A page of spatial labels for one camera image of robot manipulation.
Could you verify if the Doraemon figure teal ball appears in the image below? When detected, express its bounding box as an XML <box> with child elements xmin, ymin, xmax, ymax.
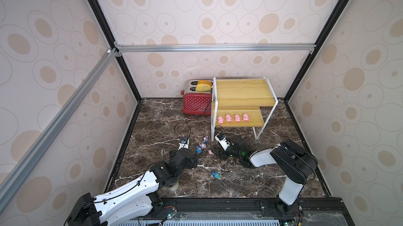
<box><xmin>212</xmin><ymin>172</ymin><xmax>220</xmax><ymax>179</ymax></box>

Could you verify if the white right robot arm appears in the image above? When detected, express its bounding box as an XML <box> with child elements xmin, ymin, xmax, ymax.
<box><xmin>212</xmin><ymin>133</ymin><xmax>318</xmax><ymax>208</ymax></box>

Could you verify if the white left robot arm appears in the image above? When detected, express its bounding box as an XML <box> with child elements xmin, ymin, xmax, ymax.
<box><xmin>64</xmin><ymin>148</ymin><xmax>198</xmax><ymax>226</ymax></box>

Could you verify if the clear tape roll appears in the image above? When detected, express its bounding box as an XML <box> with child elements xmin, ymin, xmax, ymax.
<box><xmin>167</xmin><ymin>181</ymin><xmax>179</xmax><ymax>191</ymax></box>

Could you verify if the white metal wooden shelf rack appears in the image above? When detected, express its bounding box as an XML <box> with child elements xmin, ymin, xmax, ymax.
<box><xmin>211</xmin><ymin>76</ymin><xmax>279</xmax><ymax>140</ymax></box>

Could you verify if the red polka dot toaster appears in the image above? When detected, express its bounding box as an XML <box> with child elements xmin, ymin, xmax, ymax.
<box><xmin>181</xmin><ymin>79</ymin><xmax>213</xmax><ymax>115</ymax></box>

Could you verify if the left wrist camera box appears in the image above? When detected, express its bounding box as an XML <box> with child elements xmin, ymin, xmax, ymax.
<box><xmin>178</xmin><ymin>136</ymin><xmax>190</xmax><ymax>150</ymax></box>

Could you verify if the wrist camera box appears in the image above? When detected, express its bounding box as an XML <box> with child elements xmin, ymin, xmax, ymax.
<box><xmin>178</xmin><ymin>136</ymin><xmax>190</xmax><ymax>150</ymax></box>
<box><xmin>215</xmin><ymin>133</ymin><xmax>231</xmax><ymax>151</ymax></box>

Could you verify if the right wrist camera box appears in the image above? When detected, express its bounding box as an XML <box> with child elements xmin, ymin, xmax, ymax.
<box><xmin>215</xmin><ymin>133</ymin><xmax>231</xmax><ymax>151</ymax></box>

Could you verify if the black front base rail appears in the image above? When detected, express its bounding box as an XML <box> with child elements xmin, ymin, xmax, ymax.
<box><xmin>145</xmin><ymin>197</ymin><xmax>355</xmax><ymax>226</ymax></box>

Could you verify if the silver aluminium rail back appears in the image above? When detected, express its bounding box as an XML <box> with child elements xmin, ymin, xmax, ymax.
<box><xmin>117</xmin><ymin>43</ymin><xmax>316</xmax><ymax>53</ymax></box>

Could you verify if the silver aluminium rail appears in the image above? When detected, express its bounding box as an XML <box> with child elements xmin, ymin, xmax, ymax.
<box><xmin>1</xmin><ymin>48</ymin><xmax>118</xmax><ymax>212</ymax></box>
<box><xmin>117</xmin><ymin>43</ymin><xmax>316</xmax><ymax>53</ymax></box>

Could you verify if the silver aluminium rail left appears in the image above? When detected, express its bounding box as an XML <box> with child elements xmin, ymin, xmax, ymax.
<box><xmin>1</xmin><ymin>48</ymin><xmax>118</xmax><ymax>212</ymax></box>

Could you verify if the black corner frame post left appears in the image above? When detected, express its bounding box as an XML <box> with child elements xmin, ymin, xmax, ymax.
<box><xmin>87</xmin><ymin>0</ymin><xmax>142</xmax><ymax>102</ymax></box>

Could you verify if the black corner frame post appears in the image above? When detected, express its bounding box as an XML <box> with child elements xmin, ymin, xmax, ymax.
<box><xmin>87</xmin><ymin>0</ymin><xmax>142</xmax><ymax>102</ymax></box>
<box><xmin>283</xmin><ymin>0</ymin><xmax>350</xmax><ymax>103</ymax></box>

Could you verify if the black corner frame post right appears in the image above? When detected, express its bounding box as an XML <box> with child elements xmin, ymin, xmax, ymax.
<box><xmin>283</xmin><ymin>0</ymin><xmax>350</xmax><ymax>103</ymax></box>

